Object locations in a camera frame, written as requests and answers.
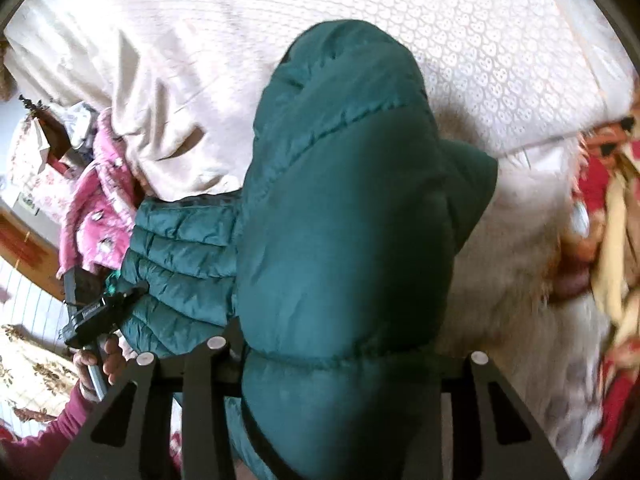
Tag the cream brown floral cloth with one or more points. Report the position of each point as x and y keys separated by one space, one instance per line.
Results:
x=35 y=375

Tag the person's left hand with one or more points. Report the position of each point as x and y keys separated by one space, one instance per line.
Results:
x=114 y=360

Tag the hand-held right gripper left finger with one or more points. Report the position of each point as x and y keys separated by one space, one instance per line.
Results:
x=205 y=390

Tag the pink penguin print cloth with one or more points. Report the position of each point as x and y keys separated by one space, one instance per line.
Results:
x=95 y=210

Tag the person's left forearm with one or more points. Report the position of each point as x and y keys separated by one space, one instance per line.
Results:
x=45 y=440

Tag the orange yellow red blanket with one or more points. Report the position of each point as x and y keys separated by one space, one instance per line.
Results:
x=615 y=240

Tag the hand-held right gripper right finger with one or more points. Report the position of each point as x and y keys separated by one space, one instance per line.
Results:
x=492 y=410

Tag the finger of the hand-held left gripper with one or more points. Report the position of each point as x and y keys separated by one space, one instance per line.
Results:
x=132 y=294

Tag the green puffer jacket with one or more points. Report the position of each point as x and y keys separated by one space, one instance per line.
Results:
x=340 y=210

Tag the brown wooden furniture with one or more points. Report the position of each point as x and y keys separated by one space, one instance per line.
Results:
x=30 y=250

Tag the pink floral white cloth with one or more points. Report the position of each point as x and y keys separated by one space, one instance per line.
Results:
x=35 y=170

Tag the white floral fleece blanket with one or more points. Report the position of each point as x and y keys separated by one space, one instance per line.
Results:
x=500 y=270

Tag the cream patterned bedspread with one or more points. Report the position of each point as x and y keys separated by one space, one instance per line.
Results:
x=175 y=60

